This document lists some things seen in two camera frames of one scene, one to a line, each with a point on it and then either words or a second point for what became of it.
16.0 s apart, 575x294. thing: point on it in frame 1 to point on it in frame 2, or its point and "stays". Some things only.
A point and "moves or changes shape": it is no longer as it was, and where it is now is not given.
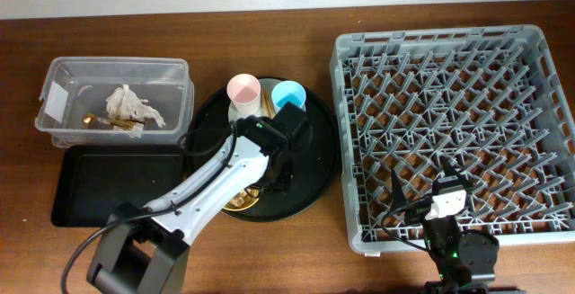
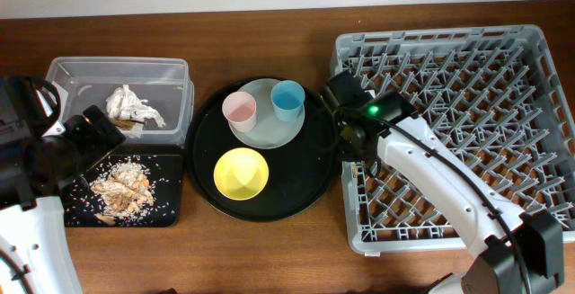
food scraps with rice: [243, 199] to [124, 191]
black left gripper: [286, 181] to [98, 145]
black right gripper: [416, 209] to [344, 145]
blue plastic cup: [288, 92] stays
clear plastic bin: [115, 100] stays
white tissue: [123, 103] stays
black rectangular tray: [94, 179] stays
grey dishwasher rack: [489, 102] stays
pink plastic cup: [243, 91] moves or changes shape
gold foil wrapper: [120, 123] stays
